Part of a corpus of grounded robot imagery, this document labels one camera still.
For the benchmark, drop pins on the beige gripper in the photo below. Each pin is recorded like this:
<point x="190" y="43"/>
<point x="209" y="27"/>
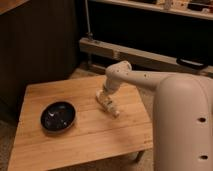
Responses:
<point x="106" y="92"/>

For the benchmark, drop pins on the white plastic bottle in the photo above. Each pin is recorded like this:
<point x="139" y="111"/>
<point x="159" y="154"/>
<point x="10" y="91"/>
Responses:
<point x="107" y="103"/>

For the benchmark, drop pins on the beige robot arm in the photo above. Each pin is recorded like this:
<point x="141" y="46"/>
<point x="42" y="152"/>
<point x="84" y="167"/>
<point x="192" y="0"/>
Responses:
<point x="182" y="115"/>

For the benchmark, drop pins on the dark ceramic bowl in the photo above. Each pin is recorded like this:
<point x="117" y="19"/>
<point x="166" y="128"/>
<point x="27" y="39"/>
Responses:
<point x="58" y="116"/>

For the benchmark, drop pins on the wooden table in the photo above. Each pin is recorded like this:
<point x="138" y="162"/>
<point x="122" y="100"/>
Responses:
<point x="95" y="134"/>

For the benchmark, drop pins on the metal pole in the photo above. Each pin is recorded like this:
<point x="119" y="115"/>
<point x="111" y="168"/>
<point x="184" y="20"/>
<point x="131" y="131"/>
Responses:
<point x="89" y="33"/>

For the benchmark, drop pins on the wooden shelf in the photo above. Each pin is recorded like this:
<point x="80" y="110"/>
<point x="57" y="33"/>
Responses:
<point x="156" y="8"/>

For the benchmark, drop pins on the black handle object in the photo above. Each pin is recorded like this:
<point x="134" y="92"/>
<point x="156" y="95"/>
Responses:
<point x="191" y="64"/>

